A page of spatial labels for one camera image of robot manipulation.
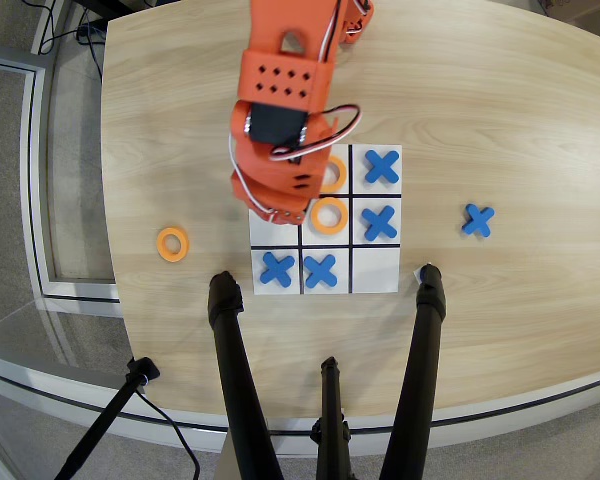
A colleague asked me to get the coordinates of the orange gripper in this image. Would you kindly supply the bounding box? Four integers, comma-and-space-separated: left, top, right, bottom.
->
228, 134, 332, 227

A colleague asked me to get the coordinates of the orange foam ring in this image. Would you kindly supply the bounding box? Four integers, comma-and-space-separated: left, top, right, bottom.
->
322, 154, 349, 194
308, 196, 350, 236
156, 227, 191, 263

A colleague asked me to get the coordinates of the brown cardboard box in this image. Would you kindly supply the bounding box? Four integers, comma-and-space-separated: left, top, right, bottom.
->
534, 0, 600, 24

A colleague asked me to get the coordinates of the white tic-tac-toe board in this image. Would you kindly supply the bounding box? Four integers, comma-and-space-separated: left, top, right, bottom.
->
248, 144, 404, 296

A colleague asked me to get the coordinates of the blue foam cross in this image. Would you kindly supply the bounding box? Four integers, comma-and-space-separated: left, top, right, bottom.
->
303, 254, 339, 290
361, 205, 399, 242
364, 150, 400, 185
461, 203, 496, 239
259, 251, 297, 289

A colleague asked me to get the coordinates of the thick black tripod leg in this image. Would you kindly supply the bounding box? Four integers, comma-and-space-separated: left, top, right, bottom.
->
378, 264, 448, 480
207, 270, 285, 480

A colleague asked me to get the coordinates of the thin black tripod leg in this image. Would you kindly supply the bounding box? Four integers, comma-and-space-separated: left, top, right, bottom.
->
309, 356, 354, 480

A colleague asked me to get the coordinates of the black stand pole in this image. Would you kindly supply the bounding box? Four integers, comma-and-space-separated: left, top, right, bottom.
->
53, 356, 161, 480

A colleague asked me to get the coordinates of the black furniture base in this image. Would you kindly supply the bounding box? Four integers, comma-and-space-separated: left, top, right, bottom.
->
74, 0, 181, 16

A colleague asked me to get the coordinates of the black stand cable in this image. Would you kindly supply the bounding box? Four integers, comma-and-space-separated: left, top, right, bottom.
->
134, 389, 201, 480

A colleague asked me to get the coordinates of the white metal floor frame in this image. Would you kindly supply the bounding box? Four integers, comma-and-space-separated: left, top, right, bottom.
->
0, 42, 122, 304

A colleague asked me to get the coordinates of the black cable with plug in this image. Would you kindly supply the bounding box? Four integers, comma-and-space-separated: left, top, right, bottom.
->
29, 0, 106, 76

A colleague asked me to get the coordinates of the black camera tripod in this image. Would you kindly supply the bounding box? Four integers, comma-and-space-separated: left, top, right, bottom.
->
0, 349, 600, 457

